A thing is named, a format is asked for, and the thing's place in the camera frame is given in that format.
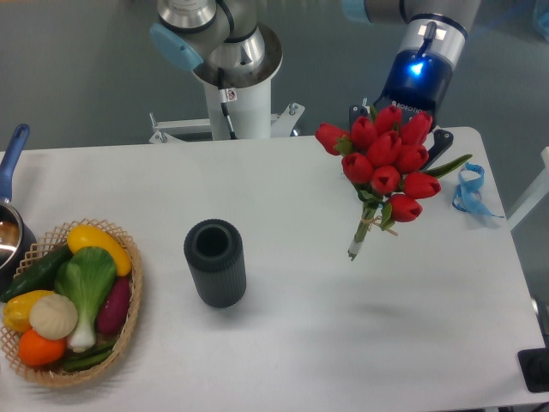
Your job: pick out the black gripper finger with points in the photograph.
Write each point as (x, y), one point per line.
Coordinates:
(442, 140)
(358, 110)

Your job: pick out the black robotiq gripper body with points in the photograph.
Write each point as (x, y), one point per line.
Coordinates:
(415, 84)

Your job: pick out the red tulip bouquet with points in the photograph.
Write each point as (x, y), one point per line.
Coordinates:
(383, 156)

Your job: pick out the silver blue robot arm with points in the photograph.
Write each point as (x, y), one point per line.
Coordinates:
(235, 57)

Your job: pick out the blue ribbon strip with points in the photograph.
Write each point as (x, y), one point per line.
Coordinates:
(467, 196)

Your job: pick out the blue object top right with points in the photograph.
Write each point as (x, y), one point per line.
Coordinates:
(540, 18)

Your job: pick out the dark grey ribbed vase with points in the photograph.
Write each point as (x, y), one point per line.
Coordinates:
(214, 251)

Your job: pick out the black device at edge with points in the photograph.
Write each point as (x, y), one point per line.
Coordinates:
(534, 366)

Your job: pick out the yellow squash toy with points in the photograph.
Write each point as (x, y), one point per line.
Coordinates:
(83, 236)

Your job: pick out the purple sweet potato toy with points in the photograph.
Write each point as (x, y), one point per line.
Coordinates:
(114, 311)

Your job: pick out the green bok choy toy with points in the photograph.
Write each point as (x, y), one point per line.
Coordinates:
(86, 279)

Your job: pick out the woven wicker basket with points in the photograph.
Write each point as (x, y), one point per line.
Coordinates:
(54, 376)

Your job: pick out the dark green cucumber toy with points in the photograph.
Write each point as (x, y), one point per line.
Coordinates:
(40, 275)

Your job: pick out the green bean pod toy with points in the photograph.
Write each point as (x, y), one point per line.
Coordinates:
(88, 359)

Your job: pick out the cream garlic bulb toy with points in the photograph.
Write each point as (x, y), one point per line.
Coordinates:
(53, 316)

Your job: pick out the yellow bell pepper toy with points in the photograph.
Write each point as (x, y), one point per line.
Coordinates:
(16, 312)

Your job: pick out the orange fruit toy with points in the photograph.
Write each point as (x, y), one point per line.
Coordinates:
(37, 351)

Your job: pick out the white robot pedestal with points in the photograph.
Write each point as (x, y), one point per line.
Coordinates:
(233, 113)

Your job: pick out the white frame at right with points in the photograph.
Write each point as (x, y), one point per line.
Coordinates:
(529, 199)

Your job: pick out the blue handled saucepan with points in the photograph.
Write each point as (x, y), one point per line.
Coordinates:
(16, 236)

